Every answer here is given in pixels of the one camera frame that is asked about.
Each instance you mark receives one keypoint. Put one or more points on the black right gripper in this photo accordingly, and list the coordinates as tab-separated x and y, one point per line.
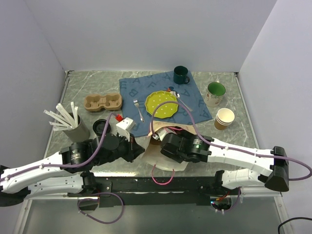
176	157

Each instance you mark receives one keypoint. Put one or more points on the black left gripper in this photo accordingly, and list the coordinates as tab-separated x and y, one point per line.
134	149

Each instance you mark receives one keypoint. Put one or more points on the kraft paper takeout bag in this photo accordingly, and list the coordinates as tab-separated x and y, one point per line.
154	157

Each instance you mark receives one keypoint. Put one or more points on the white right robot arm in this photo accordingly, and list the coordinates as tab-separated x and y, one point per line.
266	168

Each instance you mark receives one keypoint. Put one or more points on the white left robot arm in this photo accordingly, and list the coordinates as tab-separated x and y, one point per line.
66	171

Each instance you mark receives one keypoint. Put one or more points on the yellow-green scalloped plate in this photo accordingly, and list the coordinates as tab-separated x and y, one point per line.
166	110

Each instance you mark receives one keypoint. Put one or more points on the silver fork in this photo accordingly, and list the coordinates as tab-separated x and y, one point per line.
137	106

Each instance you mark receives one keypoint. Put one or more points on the stack of paper cups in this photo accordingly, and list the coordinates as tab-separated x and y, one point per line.
224	118

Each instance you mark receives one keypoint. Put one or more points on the small santa figurine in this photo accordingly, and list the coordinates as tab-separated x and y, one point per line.
172	91

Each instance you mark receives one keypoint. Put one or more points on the blue letter placemat cloth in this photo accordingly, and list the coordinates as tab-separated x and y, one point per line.
141	95

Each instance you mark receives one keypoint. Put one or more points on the grey straw holder cup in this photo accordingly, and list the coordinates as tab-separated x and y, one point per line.
78	134

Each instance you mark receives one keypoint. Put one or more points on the white green floral mug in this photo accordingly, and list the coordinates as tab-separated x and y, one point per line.
215	93

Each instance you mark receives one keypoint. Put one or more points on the dark green mug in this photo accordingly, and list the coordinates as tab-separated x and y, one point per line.
181	75

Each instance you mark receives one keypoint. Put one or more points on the white wrapped straws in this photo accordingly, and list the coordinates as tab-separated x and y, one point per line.
64	120

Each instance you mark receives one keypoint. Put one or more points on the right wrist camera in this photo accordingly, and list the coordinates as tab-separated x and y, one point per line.
161	133

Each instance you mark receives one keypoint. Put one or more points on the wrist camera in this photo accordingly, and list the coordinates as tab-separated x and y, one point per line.
161	133
124	127

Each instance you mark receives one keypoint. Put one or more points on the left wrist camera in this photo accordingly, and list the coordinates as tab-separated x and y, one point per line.
124	127

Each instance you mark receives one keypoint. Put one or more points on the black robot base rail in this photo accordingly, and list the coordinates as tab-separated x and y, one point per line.
144	191

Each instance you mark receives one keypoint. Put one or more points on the aluminium frame rail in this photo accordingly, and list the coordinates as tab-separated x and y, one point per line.
259	191

